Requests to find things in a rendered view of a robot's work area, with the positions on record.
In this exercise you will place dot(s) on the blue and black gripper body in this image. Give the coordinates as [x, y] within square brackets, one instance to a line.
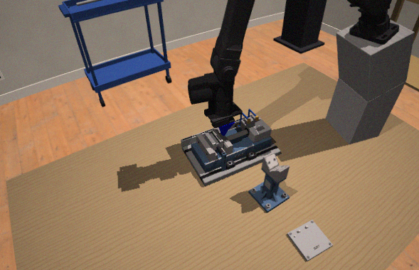
[223, 113]

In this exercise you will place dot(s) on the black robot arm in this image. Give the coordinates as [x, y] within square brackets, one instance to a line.
[229, 45]

